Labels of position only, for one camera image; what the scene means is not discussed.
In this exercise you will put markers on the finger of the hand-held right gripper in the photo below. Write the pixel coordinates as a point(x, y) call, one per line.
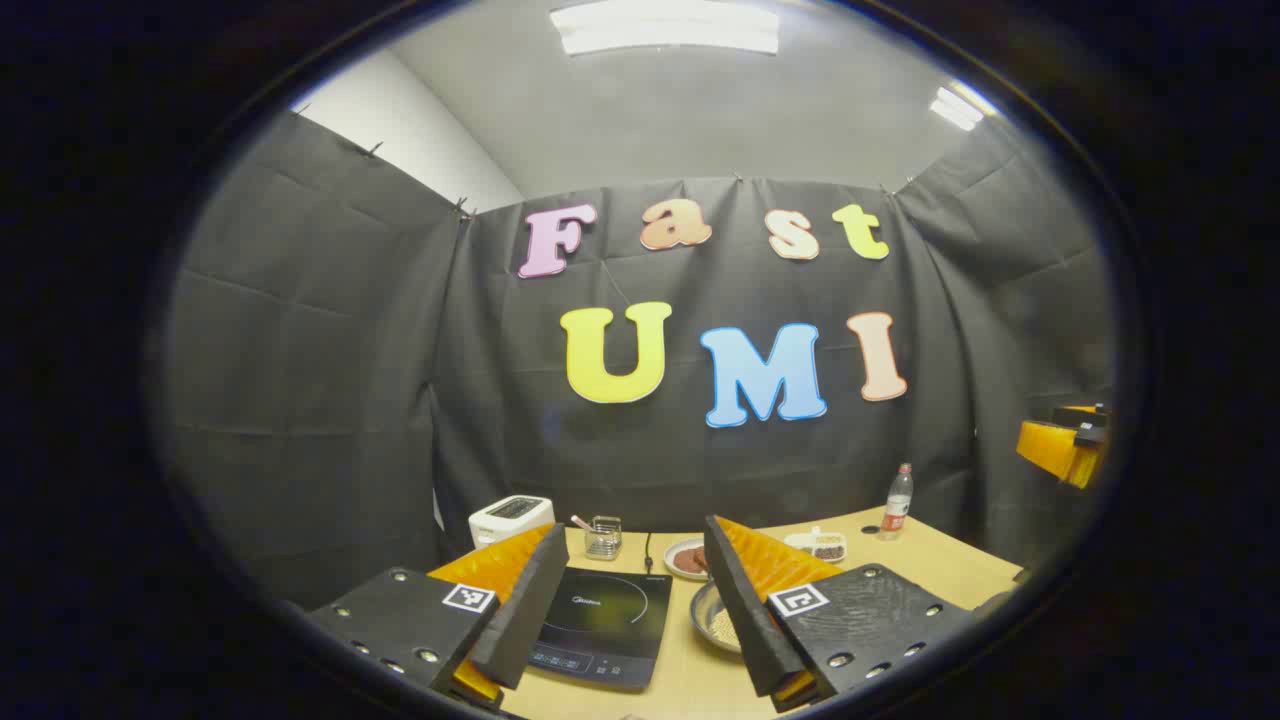
point(1050, 450)

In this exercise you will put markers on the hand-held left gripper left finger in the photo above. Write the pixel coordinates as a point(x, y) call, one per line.
point(525, 620)

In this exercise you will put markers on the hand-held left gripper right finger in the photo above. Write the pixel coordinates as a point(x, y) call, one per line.
point(745, 620)

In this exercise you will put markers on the black induction cooktop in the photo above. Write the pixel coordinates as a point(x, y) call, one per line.
point(610, 620)

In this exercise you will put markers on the pile of soybeans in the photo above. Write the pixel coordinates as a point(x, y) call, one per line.
point(722, 628)

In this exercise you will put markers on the white round plate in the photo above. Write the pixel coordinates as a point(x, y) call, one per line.
point(671, 568)

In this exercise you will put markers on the white divided dish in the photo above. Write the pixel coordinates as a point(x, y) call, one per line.
point(800, 540)

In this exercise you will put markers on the white toaster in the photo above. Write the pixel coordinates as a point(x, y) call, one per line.
point(500, 525)

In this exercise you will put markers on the clear bottle with red label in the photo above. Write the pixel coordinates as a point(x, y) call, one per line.
point(896, 510)

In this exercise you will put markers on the black backdrop cloth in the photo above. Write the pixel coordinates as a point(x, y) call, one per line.
point(350, 400)

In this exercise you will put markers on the small ceiling light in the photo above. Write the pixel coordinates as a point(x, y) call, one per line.
point(958, 108)

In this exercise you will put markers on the long ceiling light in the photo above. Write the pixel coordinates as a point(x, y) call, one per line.
point(660, 28)

